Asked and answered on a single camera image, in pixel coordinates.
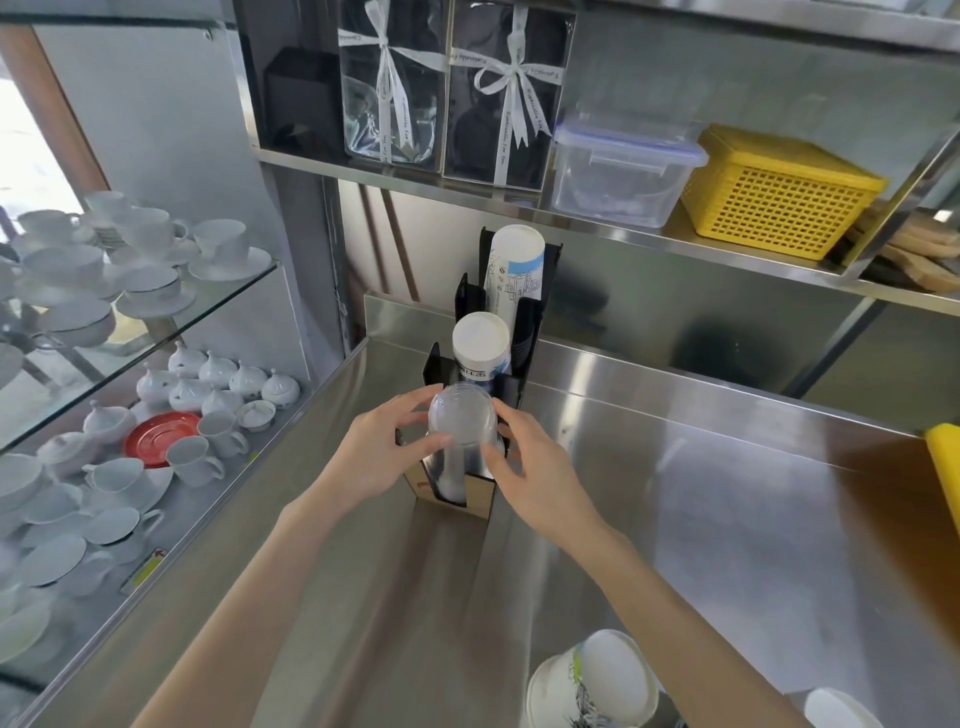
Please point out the yellow plastic basket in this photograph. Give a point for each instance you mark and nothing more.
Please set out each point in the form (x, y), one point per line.
(780, 199)

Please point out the printed white paper bowl stack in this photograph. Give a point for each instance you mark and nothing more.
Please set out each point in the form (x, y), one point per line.
(592, 682)

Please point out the steel wall shelf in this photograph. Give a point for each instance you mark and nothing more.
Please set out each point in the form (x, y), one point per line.
(750, 255)

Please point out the wooden board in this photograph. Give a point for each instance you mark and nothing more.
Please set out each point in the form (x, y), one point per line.
(919, 232)
(922, 268)

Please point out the person's left hand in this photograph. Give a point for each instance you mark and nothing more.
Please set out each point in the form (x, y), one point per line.
(360, 461)

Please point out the person's left forearm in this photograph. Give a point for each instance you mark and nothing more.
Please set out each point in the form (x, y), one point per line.
(247, 607)

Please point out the clear plastic container blue clips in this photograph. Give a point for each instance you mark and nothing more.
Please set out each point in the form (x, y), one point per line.
(622, 172)

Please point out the group of white teacups saucers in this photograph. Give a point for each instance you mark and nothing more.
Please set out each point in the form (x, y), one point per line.
(97, 262)

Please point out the red saucer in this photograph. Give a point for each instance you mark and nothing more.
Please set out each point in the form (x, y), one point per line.
(154, 442)

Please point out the group of white lidded pots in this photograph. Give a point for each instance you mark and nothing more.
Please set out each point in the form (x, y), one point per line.
(217, 379)

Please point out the person's left thumb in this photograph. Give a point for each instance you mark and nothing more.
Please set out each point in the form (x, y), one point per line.
(412, 444)

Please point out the black box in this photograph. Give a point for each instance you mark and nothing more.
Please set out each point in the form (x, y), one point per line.
(300, 97)

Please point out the glass display cabinet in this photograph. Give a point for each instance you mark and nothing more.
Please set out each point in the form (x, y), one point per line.
(247, 315)

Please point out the person's right thumb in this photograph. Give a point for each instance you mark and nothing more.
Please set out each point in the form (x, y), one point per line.
(508, 457)

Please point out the person's right forearm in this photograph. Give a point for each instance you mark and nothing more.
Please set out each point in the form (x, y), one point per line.
(675, 622)

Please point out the short white cup stack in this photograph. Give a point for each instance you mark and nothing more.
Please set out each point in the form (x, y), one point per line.
(481, 341)

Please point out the person's right hand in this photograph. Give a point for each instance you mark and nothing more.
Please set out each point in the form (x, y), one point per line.
(551, 487)

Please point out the stack of clear plastic cups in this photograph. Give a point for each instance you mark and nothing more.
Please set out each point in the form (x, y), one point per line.
(463, 427)

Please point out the tall printed white cup stack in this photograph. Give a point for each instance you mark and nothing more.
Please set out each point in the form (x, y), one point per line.
(516, 277)

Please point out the black cup dispenser rack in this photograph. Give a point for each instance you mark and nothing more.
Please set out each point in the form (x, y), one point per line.
(534, 330)

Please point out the pile of white crockery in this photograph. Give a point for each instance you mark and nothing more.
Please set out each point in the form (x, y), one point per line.
(97, 502)

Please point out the plain white paper cup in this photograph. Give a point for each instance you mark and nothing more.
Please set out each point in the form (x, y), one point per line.
(840, 712)

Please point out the clear gift box white ribbon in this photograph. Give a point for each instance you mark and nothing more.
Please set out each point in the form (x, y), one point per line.
(510, 97)
(390, 82)

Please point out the yellow plastic object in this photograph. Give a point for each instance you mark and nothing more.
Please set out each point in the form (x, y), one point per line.
(945, 465)

